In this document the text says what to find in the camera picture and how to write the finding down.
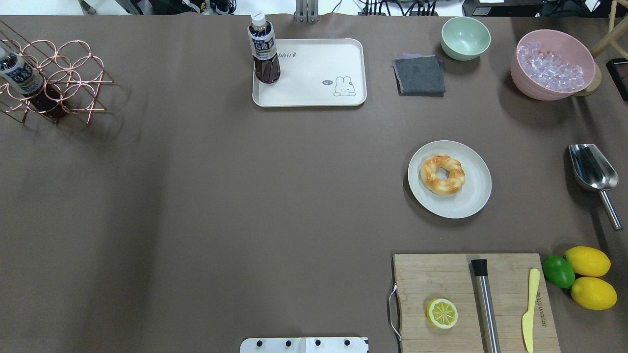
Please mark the white round plate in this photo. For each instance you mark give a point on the white round plate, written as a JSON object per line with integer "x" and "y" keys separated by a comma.
{"x": 473, "y": 195}

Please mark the twisted glazed donut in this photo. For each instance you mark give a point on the twisted glazed donut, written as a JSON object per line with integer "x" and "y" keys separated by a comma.
{"x": 456, "y": 175}

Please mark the cream rabbit tray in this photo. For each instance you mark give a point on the cream rabbit tray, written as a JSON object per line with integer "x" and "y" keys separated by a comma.
{"x": 315, "y": 72}

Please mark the tea bottle on tray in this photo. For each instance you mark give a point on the tea bottle on tray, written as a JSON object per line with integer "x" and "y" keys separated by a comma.
{"x": 262, "y": 41}

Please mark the grey folded cloth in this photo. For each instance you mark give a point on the grey folded cloth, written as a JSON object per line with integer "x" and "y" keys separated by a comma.
{"x": 419, "y": 74}

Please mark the bamboo cutting board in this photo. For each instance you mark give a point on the bamboo cutting board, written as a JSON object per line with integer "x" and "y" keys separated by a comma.
{"x": 421, "y": 278}

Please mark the half lemon slice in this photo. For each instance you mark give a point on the half lemon slice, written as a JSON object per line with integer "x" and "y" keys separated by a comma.
{"x": 442, "y": 313}

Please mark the mint green bowl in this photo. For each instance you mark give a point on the mint green bowl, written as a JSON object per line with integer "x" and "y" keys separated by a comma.
{"x": 464, "y": 38}

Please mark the steel muddler black tip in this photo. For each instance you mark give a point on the steel muddler black tip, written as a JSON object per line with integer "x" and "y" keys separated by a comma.
{"x": 480, "y": 271}

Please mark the yellow plastic knife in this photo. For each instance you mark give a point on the yellow plastic knife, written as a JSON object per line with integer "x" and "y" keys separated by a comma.
{"x": 527, "y": 319}

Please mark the pink bowl of ice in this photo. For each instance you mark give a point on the pink bowl of ice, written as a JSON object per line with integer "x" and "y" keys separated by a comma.
{"x": 550, "y": 65}

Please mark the green lime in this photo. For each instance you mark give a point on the green lime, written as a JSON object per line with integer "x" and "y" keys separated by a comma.
{"x": 558, "y": 271}

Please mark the steel ice scoop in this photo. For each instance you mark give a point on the steel ice scoop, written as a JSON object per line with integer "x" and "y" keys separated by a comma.
{"x": 594, "y": 173}

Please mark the yellow lemon upper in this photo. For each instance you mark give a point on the yellow lemon upper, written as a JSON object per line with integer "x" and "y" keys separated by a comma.
{"x": 588, "y": 261}

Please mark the yellow lemon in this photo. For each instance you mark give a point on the yellow lemon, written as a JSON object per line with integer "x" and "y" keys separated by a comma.
{"x": 588, "y": 261}
{"x": 593, "y": 293}

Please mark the yellow lemon lower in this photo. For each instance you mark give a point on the yellow lemon lower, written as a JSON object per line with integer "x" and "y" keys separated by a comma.
{"x": 593, "y": 293}

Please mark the tea bottle in rack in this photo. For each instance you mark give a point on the tea bottle in rack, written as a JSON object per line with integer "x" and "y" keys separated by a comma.
{"x": 31, "y": 84}

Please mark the black framed board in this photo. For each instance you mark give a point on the black framed board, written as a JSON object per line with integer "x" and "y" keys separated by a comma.
{"x": 618, "y": 70}

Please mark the wooden stand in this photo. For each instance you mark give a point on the wooden stand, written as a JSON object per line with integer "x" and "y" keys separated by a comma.
{"x": 614, "y": 32}

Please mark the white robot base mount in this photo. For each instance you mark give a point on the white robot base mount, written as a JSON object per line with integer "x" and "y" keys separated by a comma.
{"x": 339, "y": 344}

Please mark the copper wire bottle rack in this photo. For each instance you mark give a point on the copper wire bottle rack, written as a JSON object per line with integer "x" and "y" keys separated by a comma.
{"x": 71, "y": 69}

